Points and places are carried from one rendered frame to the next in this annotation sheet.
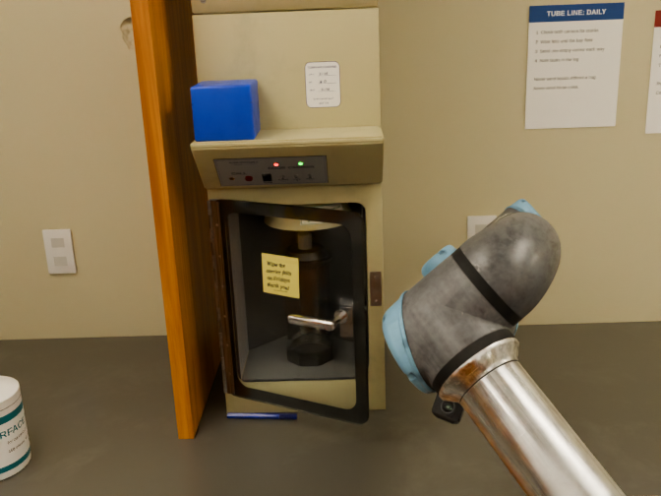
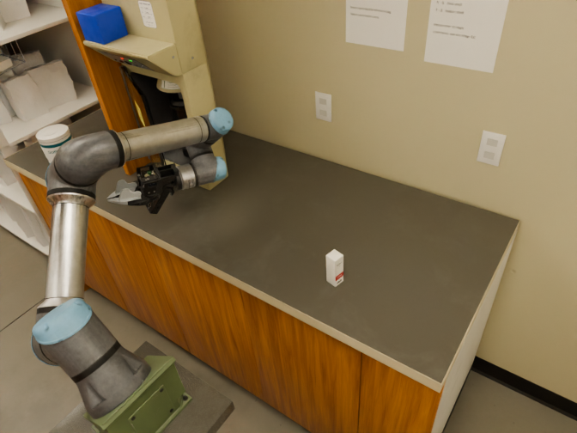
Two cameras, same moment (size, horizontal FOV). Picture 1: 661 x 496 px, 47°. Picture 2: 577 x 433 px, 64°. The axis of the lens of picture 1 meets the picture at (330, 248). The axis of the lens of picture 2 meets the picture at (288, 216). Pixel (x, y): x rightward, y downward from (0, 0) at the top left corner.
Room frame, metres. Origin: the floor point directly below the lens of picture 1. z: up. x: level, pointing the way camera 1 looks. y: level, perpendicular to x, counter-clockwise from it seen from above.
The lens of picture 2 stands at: (0.39, -1.20, 1.99)
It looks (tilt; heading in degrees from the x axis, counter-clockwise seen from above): 40 degrees down; 37
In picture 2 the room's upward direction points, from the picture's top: 6 degrees counter-clockwise
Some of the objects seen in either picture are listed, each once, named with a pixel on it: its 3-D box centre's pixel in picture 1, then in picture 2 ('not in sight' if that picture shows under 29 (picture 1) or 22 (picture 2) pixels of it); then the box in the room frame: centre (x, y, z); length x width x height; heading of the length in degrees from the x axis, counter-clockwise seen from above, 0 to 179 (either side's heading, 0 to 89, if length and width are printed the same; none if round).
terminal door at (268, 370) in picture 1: (289, 311); (147, 132); (1.29, 0.08, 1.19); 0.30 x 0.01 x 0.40; 62
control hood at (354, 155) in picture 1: (290, 162); (131, 57); (1.31, 0.06, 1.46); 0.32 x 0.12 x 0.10; 88
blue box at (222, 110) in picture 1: (226, 109); (102, 23); (1.31, 0.17, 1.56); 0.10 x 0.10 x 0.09; 88
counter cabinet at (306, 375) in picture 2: not in sight; (241, 268); (1.43, -0.11, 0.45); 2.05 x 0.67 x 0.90; 88
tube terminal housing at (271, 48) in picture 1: (299, 211); (181, 76); (1.49, 0.06, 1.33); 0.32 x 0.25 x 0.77; 88
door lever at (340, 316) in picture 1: (317, 318); not in sight; (1.23, 0.03, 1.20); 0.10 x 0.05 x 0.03; 62
